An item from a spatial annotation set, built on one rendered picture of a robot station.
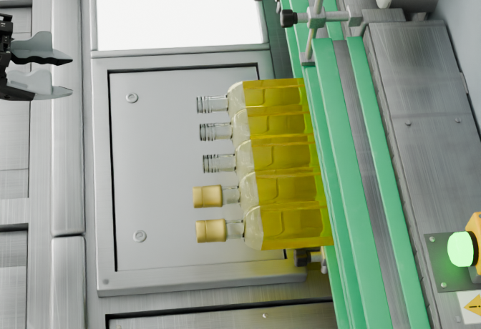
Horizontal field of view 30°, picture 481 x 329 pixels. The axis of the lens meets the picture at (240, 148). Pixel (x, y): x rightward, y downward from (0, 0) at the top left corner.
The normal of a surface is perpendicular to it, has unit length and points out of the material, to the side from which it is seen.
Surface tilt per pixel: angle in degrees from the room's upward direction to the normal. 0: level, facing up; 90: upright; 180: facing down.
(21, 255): 90
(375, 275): 90
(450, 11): 0
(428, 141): 90
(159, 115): 90
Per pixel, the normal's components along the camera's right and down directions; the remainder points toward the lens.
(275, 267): 0.06, -0.54
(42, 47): 0.29, 0.80
